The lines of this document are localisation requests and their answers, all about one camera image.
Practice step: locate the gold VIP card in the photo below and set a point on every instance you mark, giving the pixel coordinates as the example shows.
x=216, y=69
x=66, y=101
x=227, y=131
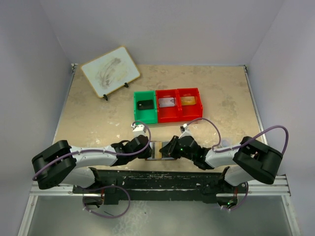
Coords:
x=188, y=100

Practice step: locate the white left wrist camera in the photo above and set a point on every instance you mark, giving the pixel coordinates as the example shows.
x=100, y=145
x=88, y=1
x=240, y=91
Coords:
x=139, y=129

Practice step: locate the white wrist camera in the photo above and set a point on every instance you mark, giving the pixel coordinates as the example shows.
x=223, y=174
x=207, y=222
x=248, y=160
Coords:
x=139, y=129
x=185, y=131

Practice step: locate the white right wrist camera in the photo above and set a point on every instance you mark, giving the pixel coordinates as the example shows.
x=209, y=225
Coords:
x=185, y=131

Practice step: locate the red plastic bin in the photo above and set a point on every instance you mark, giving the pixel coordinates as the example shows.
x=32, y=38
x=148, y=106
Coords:
x=169, y=114
x=188, y=113

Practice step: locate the black VIP card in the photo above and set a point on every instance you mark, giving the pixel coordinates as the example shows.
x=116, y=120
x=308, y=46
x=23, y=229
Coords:
x=145, y=104

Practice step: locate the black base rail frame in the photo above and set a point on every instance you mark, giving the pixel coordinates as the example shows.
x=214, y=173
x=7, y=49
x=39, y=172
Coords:
x=114, y=186

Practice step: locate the white magnetic stripe cards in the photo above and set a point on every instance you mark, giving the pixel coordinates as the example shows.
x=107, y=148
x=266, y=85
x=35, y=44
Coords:
x=167, y=102

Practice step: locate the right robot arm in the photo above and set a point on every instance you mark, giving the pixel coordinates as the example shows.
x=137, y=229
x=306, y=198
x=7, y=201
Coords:
x=250, y=160

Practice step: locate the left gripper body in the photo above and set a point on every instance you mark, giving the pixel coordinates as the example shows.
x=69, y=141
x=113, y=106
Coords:
x=144, y=154

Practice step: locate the small clear round container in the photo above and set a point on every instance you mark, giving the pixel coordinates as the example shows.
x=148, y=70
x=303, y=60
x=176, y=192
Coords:
x=225, y=143

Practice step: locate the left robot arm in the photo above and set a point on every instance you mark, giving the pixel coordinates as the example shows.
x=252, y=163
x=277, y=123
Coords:
x=62, y=163

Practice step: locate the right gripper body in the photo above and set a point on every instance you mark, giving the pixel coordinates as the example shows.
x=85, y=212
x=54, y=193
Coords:
x=181, y=153

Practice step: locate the small whiteboard on stand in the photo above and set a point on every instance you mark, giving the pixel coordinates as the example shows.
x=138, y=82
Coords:
x=111, y=71

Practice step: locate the brown leather card holder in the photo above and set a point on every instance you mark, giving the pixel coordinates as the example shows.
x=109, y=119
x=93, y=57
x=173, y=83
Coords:
x=156, y=154

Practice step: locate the green plastic bin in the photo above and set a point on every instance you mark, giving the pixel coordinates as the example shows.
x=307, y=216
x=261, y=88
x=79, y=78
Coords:
x=146, y=116

